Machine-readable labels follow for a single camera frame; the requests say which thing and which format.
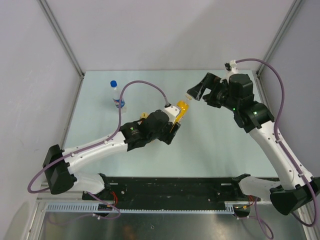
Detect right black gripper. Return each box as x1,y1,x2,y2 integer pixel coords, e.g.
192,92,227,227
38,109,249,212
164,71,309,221
187,72,239,112

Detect yellow honey pomelo drink bottle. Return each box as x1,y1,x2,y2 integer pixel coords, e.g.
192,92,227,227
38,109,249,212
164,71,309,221
171,93,193,131

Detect orange juice bottle yellow cap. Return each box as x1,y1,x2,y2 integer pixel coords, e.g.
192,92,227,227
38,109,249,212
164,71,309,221
139,112,149,120

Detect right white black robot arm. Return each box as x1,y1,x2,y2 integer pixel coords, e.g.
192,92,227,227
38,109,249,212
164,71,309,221
187,73,320,215

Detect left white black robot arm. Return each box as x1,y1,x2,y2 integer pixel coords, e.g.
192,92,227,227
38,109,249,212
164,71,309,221
42,105,181,200

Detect clear blue-cap water bottle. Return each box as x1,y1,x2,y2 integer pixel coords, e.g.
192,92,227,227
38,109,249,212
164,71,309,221
110,80,127,113

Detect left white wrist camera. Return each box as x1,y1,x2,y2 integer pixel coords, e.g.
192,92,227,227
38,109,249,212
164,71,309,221
163,105,181,124

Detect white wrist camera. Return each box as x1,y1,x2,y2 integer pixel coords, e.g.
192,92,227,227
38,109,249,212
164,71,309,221
224,60,239,81
163,105,181,124

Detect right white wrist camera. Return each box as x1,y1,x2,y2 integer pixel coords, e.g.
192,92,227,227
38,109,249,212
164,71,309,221
224,60,239,81

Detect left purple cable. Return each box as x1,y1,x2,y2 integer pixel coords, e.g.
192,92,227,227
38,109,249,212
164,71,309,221
27,80,171,194

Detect purple cable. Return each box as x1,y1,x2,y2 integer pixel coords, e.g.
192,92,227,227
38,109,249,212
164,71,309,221
236,58,318,228
27,80,171,194

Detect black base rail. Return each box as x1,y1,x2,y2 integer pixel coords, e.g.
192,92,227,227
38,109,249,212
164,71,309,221
96,177,253,212

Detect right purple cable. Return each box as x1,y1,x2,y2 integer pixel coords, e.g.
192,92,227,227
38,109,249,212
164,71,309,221
236,58,318,228

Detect grey cable duct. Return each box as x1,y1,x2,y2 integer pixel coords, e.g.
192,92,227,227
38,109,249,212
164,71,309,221
44,201,237,215

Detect right aluminium frame post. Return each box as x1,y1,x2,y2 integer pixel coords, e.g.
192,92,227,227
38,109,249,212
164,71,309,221
262,0,305,63

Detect aluminium frame post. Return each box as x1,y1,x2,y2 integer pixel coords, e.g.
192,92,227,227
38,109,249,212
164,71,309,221
262,0,305,63
36,0,85,78

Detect left aluminium frame post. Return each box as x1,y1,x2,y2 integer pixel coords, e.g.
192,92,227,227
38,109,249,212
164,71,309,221
36,0,85,78

